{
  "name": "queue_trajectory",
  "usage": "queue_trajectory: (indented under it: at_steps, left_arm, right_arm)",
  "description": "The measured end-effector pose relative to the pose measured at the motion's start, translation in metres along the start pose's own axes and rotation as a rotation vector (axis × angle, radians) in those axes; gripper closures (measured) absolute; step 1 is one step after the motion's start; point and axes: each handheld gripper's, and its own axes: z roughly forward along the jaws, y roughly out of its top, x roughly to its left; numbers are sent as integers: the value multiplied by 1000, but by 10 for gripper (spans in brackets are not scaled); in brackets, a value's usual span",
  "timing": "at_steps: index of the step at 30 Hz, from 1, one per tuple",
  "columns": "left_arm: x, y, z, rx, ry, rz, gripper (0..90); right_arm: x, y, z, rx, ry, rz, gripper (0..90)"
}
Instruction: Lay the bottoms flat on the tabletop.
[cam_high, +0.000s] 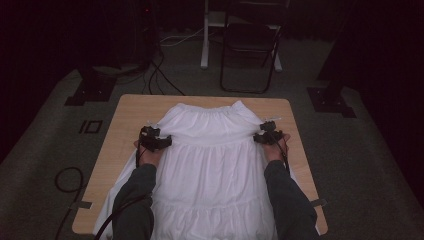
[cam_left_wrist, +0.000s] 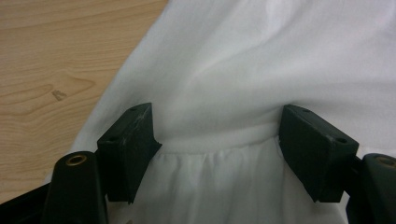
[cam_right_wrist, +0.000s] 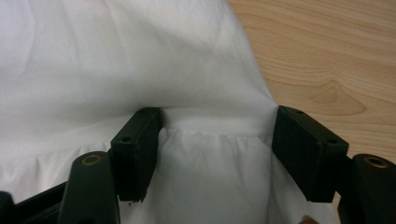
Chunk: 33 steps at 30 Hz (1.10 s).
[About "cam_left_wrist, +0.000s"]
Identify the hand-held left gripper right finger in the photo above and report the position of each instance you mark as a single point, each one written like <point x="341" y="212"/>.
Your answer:
<point x="314" y="149"/>

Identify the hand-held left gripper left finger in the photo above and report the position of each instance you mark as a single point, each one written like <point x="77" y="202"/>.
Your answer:
<point x="127" y="149"/>

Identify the white shorts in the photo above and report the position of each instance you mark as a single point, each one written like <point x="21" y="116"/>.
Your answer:
<point x="236" y="62"/>

